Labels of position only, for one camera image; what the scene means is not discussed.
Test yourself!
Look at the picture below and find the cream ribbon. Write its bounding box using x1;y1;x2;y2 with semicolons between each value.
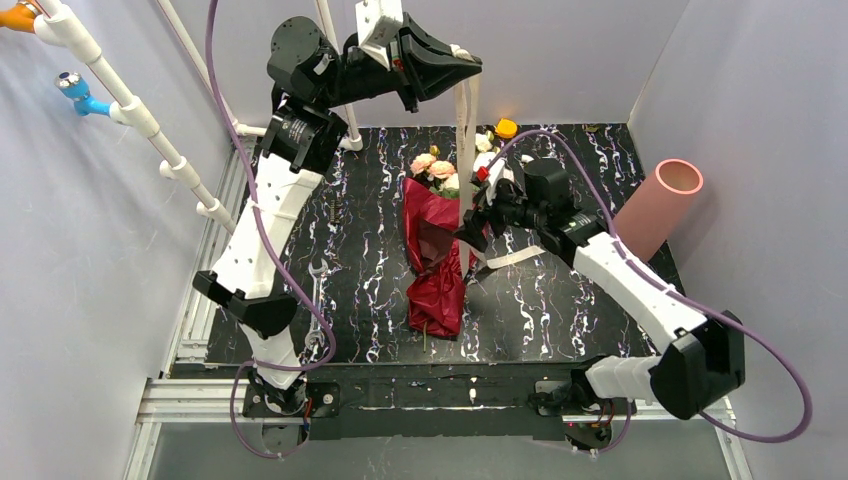
454;74;544;277

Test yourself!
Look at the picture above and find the red flower bouquet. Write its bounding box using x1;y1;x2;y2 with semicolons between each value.
401;145;466;339

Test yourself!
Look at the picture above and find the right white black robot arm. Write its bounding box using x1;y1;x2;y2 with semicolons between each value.
454;158;746;420

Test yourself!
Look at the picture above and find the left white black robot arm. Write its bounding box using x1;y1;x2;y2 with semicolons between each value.
193;2;483;396

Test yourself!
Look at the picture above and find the pink cylindrical vase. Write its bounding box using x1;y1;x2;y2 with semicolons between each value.
613;158;704;263

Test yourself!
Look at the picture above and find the small orange yellow cap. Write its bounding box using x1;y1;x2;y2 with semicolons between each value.
495;118;518;140

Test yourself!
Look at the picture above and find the small dark spring screw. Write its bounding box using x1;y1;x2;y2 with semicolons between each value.
329;199;340;225

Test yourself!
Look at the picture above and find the blue pipe fitting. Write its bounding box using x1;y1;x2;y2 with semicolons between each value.
54;71;110;117

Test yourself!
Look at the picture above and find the orange pipe fitting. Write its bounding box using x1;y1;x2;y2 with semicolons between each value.
1;1;41;34

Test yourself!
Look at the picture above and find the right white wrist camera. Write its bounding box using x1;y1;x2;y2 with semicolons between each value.
472;151;515;205

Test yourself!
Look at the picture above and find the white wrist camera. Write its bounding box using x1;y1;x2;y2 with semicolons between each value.
472;151;515;205
355;0;403;70

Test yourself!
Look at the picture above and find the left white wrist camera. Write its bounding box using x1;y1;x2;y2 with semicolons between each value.
355;0;403;70

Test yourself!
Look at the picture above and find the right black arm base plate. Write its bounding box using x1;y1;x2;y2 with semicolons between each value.
527;379;637;420

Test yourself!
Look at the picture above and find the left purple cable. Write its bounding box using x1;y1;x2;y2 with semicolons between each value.
203;0;338;460

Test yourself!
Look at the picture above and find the purple cable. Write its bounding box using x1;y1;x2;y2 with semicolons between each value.
486;129;814;458
203;0;338;460

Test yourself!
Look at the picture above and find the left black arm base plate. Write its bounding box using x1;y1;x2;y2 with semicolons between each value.
240;379;341;419

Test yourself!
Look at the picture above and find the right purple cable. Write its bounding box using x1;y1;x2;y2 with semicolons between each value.
486;129;814;458

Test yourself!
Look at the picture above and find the white pvc pipe frame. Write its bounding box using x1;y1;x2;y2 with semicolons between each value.
33;0;364;240

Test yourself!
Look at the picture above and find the aluminium rail frame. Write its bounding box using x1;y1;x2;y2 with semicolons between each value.
128;127;741;479

